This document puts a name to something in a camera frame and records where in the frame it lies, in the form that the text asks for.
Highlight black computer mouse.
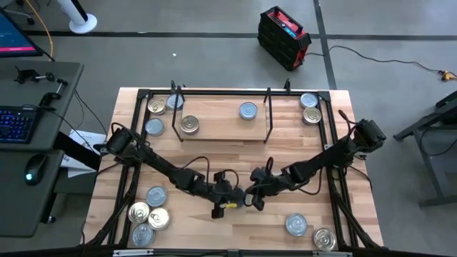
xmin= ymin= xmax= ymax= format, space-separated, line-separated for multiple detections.
xmin=23 ymin=153 xmax=49 ymax=187

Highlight white round-base stand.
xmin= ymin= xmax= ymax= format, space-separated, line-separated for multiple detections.
xmin=56 ymin=0 xmax=98 ymax=35

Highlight backlit black keyboard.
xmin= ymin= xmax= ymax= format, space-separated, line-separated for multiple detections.
xmin=0 ymin=105 xmax=41 ymax=145

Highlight red and black tool case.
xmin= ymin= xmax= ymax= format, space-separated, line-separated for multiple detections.
xmin=256 ymin=5 xmax=312 ymax=71

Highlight black floor cable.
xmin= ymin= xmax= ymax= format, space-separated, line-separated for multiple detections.
xmin=306 ymin=44 xmax=443 ymax=74

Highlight computer monitor with blue screen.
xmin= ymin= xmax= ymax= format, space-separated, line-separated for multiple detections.
xmin=0 ymin=7 xmax=44 ymax=58

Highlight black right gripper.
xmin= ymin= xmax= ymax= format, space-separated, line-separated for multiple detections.
xmin=250 ymin=167 xmax=293 ymax=211

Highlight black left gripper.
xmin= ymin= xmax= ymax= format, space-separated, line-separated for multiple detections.
xmin=199 ymin=171 xmax=248 ymax=219

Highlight black metal table stand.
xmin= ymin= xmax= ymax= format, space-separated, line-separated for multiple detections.
xmin=392 ymin=89 xmax=457 ymax=208

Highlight white paper sheets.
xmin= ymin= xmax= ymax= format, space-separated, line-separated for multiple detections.
xmin=59 ymin=128 xmax=107 ymax=178

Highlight wooden shelf with black legs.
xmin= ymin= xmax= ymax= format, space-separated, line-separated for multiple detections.
xmin=171 ymin=84 xmax=274 ymax=144

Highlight yellow cable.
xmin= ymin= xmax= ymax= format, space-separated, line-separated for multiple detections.
xmin=24 ymin=0 xmax=54 ymax=62

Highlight dark grey desk top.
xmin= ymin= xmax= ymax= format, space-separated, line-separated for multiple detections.
xmin=0 ymin=149 xmax=66 ymax=239
xmin=0 ymin=59 xmax=85 ymax=153

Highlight black screw clamp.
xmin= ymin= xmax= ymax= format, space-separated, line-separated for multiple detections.
xmin=13 ymin=66 xmax=56 ymax=86
xmin=38 ymin=78 xmax=69 ymax=108

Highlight black bar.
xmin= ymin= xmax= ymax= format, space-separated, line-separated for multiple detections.
xmin=52 ymin=131 xmax=103 ymax=171

